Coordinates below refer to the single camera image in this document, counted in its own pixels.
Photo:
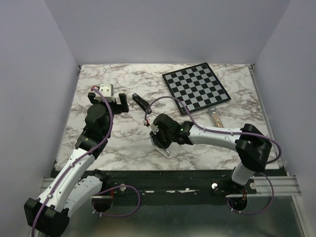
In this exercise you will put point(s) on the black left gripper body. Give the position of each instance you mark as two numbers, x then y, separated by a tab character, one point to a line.
92	96

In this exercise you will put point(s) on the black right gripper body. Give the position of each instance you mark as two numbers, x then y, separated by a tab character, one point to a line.
170	136

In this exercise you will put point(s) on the black stapler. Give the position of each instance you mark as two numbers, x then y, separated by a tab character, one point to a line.
142	103

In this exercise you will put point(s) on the light blue mini stapler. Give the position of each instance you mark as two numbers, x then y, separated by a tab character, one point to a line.
158	147

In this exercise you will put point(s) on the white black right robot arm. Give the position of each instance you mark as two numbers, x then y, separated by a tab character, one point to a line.
250	144

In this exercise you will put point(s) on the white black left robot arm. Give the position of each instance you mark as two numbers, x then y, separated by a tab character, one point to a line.
50	213

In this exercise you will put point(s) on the glitter filled clear tube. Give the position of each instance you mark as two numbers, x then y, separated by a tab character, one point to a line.
213	112

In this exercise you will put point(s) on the black grey chessboard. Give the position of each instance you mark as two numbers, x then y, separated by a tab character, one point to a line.
197	87

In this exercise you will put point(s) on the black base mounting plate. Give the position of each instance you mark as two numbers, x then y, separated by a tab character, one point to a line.
131	195

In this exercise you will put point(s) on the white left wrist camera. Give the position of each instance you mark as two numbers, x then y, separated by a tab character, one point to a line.
107	90

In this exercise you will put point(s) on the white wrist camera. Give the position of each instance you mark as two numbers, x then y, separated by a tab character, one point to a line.
107	90
148	123

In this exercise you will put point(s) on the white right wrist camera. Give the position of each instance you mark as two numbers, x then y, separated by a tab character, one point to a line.
148	123

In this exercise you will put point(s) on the aluminium frame rail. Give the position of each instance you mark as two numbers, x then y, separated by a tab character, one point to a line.
219	184

